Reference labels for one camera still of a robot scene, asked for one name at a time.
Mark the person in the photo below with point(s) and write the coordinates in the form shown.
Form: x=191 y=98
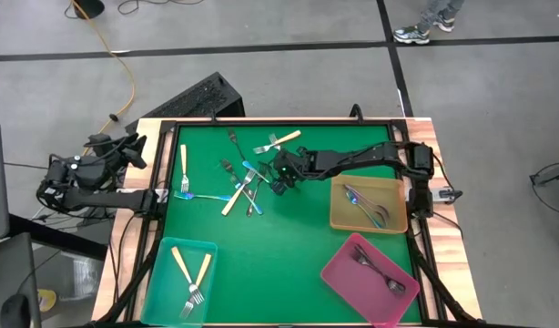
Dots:
x=411 y=34

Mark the black mesh computer case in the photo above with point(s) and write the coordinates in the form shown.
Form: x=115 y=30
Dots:
x=193 y=100

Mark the grey controller box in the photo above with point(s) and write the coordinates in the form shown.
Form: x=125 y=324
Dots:
x=445 y=195

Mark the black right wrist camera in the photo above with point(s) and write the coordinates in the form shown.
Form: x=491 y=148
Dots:
x=279 y=187

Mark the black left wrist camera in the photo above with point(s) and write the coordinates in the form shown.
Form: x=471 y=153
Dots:
x=99 y=139

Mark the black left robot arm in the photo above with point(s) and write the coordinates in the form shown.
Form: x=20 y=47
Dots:
x=106 y=199

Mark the yellow plastic bin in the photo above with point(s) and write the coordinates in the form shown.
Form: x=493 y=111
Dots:
x=398 y=223

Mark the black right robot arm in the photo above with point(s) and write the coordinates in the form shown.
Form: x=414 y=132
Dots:
x=352 y=159

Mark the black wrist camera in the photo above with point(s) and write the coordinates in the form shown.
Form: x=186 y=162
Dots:
x=99 y=139
x=279 y=187

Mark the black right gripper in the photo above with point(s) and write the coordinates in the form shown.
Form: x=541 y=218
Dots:
x=297 y=165

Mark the black computer mouse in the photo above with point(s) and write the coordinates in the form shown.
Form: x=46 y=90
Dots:
x=15 y=312

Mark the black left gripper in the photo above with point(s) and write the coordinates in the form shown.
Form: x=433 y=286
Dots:
x=106 y=157

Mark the pink plastic bin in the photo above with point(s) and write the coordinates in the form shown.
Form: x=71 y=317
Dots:
x=352 y=300

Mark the black round stand base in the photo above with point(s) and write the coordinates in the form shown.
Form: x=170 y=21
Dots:
x=90 y=7

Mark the teal plastic bin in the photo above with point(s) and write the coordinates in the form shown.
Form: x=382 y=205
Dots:
x=170 y=291

